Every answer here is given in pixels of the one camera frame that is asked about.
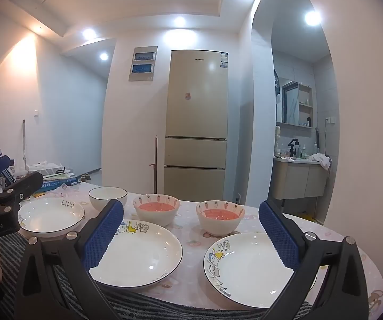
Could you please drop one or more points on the black faucet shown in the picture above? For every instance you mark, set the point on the black faucet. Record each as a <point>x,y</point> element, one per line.
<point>293,146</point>

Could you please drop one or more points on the grey wall panel box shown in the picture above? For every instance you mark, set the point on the grey wall panel box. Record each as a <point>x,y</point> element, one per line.
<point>141,77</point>

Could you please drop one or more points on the pink printed tablecloth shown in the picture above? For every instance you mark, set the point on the pink printed tablecloth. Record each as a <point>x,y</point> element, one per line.
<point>188,236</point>

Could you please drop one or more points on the dark hanging towel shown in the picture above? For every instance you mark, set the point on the dark hanging towel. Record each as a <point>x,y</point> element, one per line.
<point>277,83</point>

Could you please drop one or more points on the white plate black handwritten print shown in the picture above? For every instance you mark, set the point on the white plate black handwritten print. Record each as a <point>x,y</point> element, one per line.
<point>49,216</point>

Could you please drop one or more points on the white cloth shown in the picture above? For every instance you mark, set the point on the white cloth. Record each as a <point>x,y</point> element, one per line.
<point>318,158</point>

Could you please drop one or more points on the white cartoon print plate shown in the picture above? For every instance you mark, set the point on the white cartoon print plate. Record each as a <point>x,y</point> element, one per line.
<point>144,253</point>
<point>245,273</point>

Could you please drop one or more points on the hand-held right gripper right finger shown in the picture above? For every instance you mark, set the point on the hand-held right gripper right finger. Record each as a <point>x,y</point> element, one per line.
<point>278,236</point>

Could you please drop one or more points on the white fridge label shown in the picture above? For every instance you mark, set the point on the white fridge label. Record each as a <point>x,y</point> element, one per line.
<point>224,60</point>

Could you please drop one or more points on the wooden broom stick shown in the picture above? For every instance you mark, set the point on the wooden broom stick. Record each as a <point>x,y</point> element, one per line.
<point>155,160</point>

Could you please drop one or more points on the grey patterned box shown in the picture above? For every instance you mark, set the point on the grey patterned box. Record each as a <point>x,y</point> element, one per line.
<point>44,169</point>

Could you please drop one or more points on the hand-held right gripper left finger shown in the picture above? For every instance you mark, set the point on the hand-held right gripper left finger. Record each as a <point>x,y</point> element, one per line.
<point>104,236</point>

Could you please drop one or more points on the pink fridge magnet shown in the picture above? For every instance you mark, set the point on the pink fridge magnet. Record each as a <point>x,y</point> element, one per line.
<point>188,96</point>

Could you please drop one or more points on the mirror cabinet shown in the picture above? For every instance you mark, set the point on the mirror cabinet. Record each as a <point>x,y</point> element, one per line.
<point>291,103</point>

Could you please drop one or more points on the recessed ceiling light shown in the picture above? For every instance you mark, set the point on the recessed ceiling light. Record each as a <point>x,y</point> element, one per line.
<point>89,33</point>
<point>312,18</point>
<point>103,56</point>
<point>179,21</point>

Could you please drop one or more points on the beige vanity cabinet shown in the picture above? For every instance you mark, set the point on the beige vanity cabinet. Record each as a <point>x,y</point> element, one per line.
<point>295,180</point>

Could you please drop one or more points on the beige refrigerator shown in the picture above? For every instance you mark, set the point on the beige refrigerator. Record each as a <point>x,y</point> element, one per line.
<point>194,123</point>

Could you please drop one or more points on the blue book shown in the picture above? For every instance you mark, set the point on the blue book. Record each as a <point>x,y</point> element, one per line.
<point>58,184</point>

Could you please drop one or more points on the beige plush toy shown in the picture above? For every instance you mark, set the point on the beige plush toy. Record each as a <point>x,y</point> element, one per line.
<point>278,136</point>

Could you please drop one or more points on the pink strawberry print bowl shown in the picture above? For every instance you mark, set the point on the pink strawberry print bowl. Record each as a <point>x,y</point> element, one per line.
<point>220,226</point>
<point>156,216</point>

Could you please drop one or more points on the white wall socket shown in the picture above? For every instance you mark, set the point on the white wall socket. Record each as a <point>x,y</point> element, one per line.
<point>330,120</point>

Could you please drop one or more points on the white bowl black rim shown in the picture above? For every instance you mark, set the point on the white bowl black rim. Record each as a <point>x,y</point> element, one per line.
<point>106,196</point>

